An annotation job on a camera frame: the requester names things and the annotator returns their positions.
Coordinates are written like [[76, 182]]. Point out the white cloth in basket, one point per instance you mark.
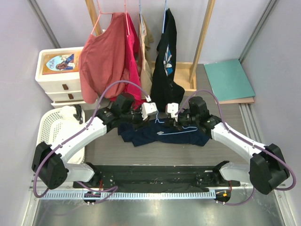
[[72, 113]]

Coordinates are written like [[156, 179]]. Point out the black printed hanging shirt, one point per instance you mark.
[[164, 89]]

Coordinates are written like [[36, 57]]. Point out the wooden clothes rack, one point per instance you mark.
[[185, 74]]

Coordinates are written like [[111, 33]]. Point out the blue wire hanger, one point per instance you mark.
[[173, 131]]

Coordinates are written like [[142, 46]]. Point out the white drawer cabinet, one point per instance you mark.
[[62, 88]]

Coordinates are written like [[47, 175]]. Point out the beige hanging shirt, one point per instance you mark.
[[144, 59]]

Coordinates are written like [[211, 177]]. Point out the white laundry basket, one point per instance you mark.
[[54, 128]]

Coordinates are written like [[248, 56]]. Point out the salmon red hanging shirt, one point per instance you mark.
[[102, 60]]

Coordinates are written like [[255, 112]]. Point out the illustrated book on cabinet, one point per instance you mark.
[[60, 63]]

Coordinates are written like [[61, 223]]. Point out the tan board under teal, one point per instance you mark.
[[247, 100]]

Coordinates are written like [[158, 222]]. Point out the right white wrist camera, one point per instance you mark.
[[172, 109]]

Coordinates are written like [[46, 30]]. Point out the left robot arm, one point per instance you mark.
[[50, 162]]

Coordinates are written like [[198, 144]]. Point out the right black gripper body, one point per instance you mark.
[[184, 119]]

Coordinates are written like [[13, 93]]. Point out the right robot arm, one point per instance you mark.
[[264, 169]]

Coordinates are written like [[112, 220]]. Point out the pink wire hanger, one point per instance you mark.
[[95, 16]]

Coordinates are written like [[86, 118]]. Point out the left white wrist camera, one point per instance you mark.
[[149, 108]]

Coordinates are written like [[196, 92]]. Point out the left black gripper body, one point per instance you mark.
[[135, 118]]

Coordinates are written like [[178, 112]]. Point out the magenta pink hanging shirt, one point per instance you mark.
[[131, 52]]

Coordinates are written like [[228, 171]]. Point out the navy blue t shirt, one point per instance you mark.
[[147, 135]]

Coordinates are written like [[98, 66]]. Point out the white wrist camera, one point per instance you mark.
[[172, 109], [149, 108]]

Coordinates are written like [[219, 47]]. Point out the white slotted cable duct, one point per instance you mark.
[[88, 195]]

